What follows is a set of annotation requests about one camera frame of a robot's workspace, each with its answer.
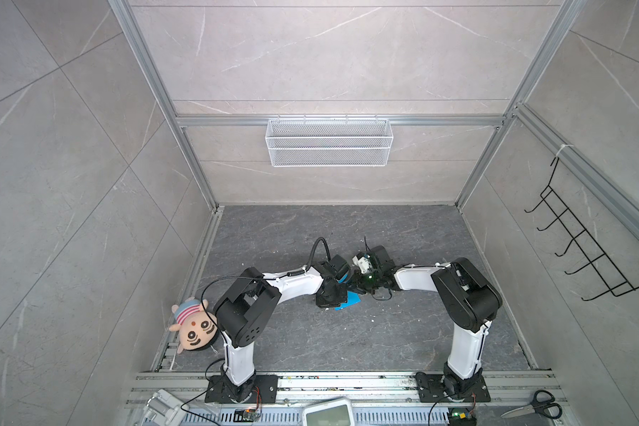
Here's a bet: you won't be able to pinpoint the blue square paper sheet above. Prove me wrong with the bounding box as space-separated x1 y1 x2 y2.
335 273 363 311

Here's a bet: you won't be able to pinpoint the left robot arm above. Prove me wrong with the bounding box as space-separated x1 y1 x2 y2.
213 256 353 386

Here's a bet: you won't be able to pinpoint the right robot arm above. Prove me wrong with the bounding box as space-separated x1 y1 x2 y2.
351 246 503 399

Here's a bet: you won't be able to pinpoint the white display device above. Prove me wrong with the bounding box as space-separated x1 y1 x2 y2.
302 398 356 426

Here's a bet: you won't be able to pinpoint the plush doll toy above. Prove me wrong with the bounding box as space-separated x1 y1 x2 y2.
169 297 218 354

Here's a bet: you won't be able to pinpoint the small orange circuit board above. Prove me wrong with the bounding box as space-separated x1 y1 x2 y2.
234 408 261 422

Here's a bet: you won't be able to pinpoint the small green circuit board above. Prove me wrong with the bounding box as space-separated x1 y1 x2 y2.
448 408 477 426

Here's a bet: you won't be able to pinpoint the white clamp device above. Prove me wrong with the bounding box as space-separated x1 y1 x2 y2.
142 389 189 426

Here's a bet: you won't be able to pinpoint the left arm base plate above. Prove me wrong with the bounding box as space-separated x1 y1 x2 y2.
204 374 279 404

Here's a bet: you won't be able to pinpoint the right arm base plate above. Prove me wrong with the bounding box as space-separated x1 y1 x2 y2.
414 372 491 403

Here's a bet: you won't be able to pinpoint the white wire mesh basket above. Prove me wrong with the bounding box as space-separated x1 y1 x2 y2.
266 118 394 168

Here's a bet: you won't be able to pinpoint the black handled scissors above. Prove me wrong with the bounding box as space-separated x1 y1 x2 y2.
501 390 563 420

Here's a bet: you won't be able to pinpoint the black wire hook rack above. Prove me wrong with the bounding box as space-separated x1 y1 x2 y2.
524 156 639 302

